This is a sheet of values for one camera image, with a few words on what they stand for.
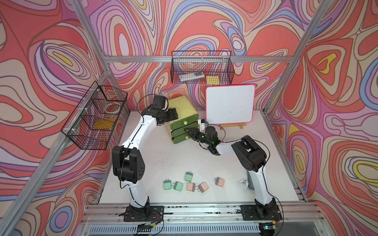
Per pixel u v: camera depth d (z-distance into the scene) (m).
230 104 1.02
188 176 0.84
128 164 0.48
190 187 0.80
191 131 0.90
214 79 0.91
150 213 0.72
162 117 0.73
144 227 0.72
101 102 0.75
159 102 0.69
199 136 0.88
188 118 0.89
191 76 0.89
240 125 1.05
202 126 0.92
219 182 0.82
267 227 0.71
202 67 0.96
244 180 0.82
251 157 0.58
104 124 0.72
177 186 0.81
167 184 0.83
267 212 0.64
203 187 0.81
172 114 0.82
